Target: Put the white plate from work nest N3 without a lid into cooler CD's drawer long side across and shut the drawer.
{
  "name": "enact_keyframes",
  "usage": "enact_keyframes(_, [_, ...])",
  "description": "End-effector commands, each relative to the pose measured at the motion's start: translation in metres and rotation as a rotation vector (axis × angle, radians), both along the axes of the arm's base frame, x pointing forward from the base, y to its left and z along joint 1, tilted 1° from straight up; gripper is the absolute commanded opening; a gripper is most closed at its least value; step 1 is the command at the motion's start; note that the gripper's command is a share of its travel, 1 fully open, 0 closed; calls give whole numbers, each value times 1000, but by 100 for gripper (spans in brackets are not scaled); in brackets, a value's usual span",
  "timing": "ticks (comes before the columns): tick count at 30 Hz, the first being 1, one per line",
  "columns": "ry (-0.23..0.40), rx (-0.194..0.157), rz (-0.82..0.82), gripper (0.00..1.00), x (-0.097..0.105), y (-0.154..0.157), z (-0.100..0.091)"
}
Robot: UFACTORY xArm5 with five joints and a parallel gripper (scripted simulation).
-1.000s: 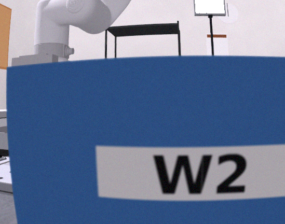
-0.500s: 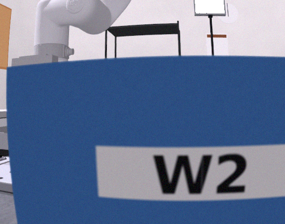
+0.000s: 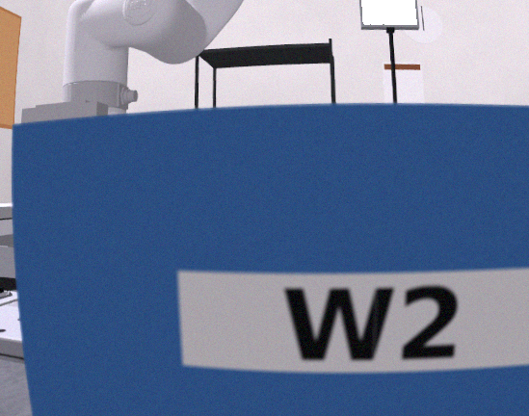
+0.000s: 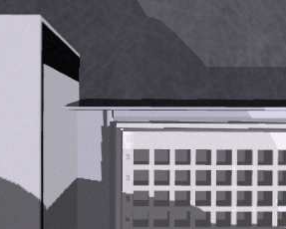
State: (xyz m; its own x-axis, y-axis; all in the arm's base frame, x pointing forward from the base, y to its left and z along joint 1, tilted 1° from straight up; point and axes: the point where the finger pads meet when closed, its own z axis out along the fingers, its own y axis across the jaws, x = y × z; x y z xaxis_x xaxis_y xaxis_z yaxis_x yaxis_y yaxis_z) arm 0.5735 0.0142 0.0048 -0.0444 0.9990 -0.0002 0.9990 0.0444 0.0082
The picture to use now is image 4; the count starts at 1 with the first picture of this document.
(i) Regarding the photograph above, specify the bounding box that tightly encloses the white multiwell plate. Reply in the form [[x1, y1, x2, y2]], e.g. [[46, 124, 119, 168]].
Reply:
[[116, 122, 286, 229]]

